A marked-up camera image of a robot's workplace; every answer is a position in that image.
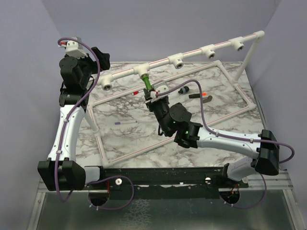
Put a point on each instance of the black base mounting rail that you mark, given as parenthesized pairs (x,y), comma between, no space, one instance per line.
(163,183)

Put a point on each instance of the green plastic water faucet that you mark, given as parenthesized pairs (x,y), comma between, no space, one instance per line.
(145,79)

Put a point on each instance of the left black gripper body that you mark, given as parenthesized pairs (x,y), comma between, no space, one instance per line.
(103,65)

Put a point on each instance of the white PVC pipe rack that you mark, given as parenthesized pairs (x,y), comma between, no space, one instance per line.
(177,61)

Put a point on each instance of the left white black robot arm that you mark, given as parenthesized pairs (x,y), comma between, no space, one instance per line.
(61,171)

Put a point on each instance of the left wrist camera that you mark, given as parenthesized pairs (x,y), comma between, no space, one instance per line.
(73,49)

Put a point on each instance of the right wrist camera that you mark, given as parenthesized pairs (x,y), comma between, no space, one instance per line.
(160,87)

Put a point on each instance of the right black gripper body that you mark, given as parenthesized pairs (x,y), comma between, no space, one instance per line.
(159,109)

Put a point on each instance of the black grey faucet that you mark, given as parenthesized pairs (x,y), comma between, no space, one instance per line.
(183,90)

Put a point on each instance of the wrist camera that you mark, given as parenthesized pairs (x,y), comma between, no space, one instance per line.
(160,87)
(73,49)

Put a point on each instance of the purple capped white pen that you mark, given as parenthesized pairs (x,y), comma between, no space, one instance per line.
(125,122)

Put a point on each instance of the orange black marker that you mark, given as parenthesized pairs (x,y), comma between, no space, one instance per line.
(197,95)

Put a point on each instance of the red capped white pen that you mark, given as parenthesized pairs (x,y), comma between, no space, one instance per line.
(137,92)

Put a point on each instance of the brown metal lever piece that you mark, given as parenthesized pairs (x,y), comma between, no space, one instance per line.
(207,99)

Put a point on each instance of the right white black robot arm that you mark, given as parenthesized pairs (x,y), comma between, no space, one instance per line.
(261,153)

